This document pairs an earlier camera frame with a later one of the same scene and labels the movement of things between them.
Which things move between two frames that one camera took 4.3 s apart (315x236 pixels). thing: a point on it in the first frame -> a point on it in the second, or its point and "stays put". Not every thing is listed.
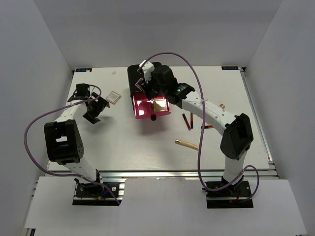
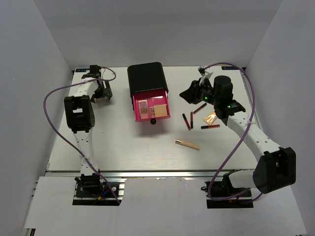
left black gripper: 101,104 -> 105,92
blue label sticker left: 83,70 stays put
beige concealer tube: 187,144 stays put
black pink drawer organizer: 143,106 stays put
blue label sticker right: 230,68 stays put
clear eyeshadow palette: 160,105 -> 152,111
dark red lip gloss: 191,120 stays put
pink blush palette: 139,85 -> 143,108
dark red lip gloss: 186,121 stays put
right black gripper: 146,87 -> 191,95
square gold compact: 113,97 -> 160,110
